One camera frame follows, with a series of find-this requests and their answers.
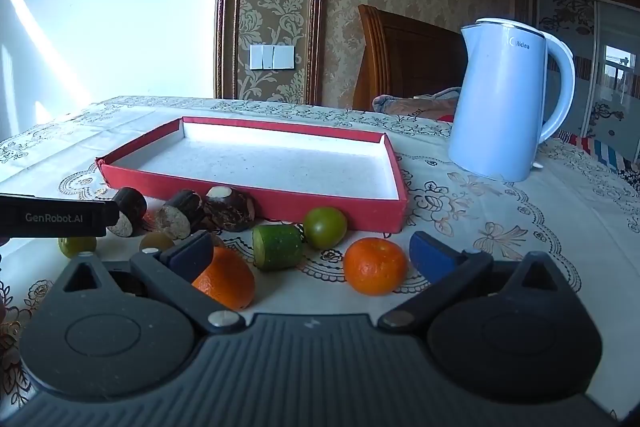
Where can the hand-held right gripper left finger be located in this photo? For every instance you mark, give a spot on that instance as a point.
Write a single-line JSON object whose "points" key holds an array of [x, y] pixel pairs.
{"points": [[187, 254]]}

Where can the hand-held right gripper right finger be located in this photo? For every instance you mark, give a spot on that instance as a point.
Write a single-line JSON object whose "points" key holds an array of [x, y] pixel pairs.
{"points": [[431, 257]]}

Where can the yellowish green round fruit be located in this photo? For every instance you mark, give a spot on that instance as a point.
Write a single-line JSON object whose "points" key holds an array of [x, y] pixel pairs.
{"points": [[156, 241]]}

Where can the small green lime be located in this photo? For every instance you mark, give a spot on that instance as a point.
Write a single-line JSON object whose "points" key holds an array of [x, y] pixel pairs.
{"points": [[75, 247]]}

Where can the dark sugarcane piece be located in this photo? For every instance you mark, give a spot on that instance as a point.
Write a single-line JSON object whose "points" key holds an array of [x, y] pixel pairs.
{"points": [[182, 207], [131, 204]]}

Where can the orange mandarin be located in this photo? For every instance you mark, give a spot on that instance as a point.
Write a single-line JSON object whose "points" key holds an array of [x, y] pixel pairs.
{"points": [[375, 267], [230, 282]]}

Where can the dark chunk with white cut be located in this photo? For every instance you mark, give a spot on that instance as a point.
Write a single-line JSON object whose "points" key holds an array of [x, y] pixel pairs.
{"points": [[232, 212]]}

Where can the green cucumber piece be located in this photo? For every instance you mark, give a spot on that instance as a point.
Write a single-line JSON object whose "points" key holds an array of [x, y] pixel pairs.
{"points": [[277, 248]]}

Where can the green round tomato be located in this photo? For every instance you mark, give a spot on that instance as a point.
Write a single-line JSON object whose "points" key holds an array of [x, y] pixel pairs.
{"points": [[325, 227]]}

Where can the red shallow box tray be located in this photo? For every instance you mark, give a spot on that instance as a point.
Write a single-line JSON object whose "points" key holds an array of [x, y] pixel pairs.
{"points": [[260, 162]]}

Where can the white floral lace tablecloth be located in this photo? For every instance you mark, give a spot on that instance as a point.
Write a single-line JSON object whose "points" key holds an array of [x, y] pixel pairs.
{"points": [[525, 217]]}

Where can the pink brown blanket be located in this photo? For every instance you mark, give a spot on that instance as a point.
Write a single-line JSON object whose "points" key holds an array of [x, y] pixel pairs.
{"points": [[415, 104]]}

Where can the white electric kettle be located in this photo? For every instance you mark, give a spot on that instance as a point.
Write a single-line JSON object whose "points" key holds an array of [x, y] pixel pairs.
{"points": [[500, 107]]}

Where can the red white blue striped bedding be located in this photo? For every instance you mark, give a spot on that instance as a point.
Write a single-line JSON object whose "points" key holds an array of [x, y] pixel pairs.
{"points": [[600, 152]]}

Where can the wooden bed headboard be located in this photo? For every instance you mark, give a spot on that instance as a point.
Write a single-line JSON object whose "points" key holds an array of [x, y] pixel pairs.
{"points": [[410, 57]]}

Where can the wardrobe with patterned sliding doors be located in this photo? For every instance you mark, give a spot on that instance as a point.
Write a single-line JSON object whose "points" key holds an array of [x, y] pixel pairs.
{"points": [[585, 72]]}

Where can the white wall light switch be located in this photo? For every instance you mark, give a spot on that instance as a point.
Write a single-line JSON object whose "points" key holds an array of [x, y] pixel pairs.
{"points": [[272, 57]]}

